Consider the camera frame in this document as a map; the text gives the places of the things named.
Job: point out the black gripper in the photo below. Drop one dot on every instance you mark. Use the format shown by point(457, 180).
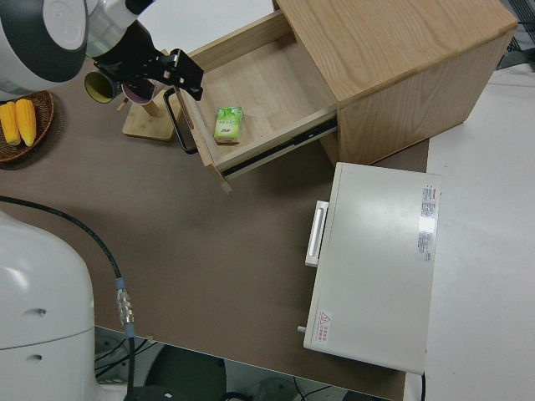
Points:
point(125, 71)

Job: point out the wooden drawer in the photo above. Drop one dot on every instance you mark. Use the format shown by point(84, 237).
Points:
point(267, 79)

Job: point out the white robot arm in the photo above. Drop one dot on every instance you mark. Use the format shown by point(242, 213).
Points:
point(37, 37)

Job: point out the pink mug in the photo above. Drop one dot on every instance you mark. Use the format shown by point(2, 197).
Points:
point(140, 94)

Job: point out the wooden mug tree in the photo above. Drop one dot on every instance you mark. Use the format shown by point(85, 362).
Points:
point(146, 123)

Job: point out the green tissue pack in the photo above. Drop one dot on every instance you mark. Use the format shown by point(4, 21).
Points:
point(227, 123)

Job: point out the dark blue mug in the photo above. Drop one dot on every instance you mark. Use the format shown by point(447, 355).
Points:
point(98, 85)

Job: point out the brown wicker basket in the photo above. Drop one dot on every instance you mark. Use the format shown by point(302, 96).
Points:
point(42, 125)

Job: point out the yellow corn cob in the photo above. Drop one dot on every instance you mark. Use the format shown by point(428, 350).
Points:
point(9, 123)
point(27, 121)

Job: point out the light wooden cabinet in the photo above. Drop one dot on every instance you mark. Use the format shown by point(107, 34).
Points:
point(397, 46)

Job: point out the white toaster oven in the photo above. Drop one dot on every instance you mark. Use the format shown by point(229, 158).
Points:
point(376, 259)

